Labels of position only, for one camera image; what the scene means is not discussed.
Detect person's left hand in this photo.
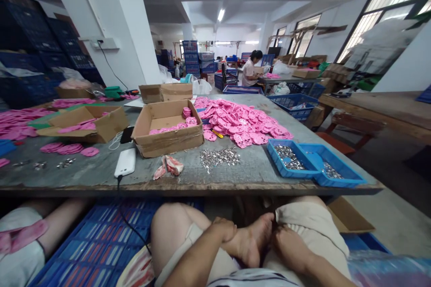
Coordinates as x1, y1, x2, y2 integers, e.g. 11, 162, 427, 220
210, 216, 238, 244

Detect person's right hand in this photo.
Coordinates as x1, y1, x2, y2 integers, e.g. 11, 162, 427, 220
271, 224, 313, 261

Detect person's body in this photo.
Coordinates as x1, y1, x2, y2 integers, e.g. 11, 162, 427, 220
207, 268, 302, 287

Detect pile of loose silver clips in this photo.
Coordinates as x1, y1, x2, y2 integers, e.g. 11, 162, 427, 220
199, 147, 242, 175

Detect blue plastic tray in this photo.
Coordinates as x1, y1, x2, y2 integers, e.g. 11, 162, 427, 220
267, 139, 325, 179
297, 143, 368, 189

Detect crumpled pink white cloth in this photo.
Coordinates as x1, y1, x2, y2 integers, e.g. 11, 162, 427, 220
153, 155, 185, 181

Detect silver clips in tray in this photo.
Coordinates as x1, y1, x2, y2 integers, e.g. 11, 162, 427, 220
273, 145, 306, 170
321, 161, 344, 180

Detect printed plastic bag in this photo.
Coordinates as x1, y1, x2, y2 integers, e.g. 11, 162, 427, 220
125, 254, 156, 287

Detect open cardboard box with tape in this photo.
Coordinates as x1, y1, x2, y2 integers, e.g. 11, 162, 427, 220
130, 99, 205, 159

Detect large pile of pink parts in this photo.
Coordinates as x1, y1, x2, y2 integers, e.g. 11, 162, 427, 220
194, 96, 295, 149

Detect flat cardboard piece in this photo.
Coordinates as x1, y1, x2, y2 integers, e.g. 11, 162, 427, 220
327, 196, 377, 235

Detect pink parts inside taped box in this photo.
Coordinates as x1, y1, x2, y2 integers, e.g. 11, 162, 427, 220
148, 106, 202, 136

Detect white power bank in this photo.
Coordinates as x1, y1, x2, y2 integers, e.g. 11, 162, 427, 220
114, 148, 137, 179

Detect blue slatted crate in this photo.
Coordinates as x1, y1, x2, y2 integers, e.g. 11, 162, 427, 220
26, 197, 205, 287

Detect blue mesh basket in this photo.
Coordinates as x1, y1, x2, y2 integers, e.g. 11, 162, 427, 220
266, 93, 320, 122

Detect black phone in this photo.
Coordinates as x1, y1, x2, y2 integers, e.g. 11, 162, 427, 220
119, 126, 135, 145

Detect white plastic bag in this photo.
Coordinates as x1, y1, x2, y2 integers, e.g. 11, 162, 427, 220
191, 78, 213, 96

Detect closed cardboard box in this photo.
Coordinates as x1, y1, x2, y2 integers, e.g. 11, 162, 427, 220
138, 82, 194, 104

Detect red wooden stool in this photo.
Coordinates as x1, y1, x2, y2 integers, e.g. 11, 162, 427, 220
316, 111, 385, 157

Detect distant table with pink parts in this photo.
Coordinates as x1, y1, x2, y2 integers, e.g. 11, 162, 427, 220
258, 67, 325, 95

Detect wide open cardboard box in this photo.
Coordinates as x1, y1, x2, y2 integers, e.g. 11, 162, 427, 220
36, 105, 130, 144

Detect clear plastic bag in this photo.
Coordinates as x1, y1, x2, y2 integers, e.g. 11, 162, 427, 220
346, 249, 431, 287

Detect stack of blue printed cartons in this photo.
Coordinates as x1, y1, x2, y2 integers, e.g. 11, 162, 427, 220
181, 39, 220, 76

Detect green plastic object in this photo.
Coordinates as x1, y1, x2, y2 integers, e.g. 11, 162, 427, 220
103, 85, 123, 101

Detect scattered silver clip clusters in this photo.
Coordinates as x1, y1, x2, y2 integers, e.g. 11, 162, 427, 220
13, 158, 77, 170

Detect small row of pink parts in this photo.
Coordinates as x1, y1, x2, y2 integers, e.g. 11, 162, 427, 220
39, 142, 101, 157

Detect wooden workbench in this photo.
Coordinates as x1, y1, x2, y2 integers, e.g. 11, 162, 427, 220
317, 91, 431, 144

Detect pink parts on lap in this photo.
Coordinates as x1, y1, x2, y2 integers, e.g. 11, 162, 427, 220
0, 218, 50, 256

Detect small barred window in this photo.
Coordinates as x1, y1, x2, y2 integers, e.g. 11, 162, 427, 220
292, 13, 322, 56

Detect cardboard box with pink fluff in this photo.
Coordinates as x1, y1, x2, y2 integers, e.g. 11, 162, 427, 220
55, 79, 96, 100

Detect heap of pink parts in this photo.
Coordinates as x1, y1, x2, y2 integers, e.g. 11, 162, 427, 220
0, 108, 57, 142

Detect blue tray corner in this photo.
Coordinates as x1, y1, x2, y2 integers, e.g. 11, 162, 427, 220
0, 139, 17, 157

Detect large barred window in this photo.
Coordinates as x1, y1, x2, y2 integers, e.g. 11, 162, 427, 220
334, 0, 431, 66

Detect stack of dark blue crates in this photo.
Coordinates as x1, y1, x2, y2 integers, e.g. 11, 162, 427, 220
0, 0, 106, 110

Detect black charging cable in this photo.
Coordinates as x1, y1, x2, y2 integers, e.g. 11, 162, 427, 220
116, 174, 156, 261

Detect white cable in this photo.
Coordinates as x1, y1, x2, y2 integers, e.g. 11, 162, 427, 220
108, 130, 126, 151

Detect black power cord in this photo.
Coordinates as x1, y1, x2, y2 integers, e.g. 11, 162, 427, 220
97, 42, 129, 91

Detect white wall power socket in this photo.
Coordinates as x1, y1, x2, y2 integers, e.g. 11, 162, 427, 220
82, 37, 120, 50

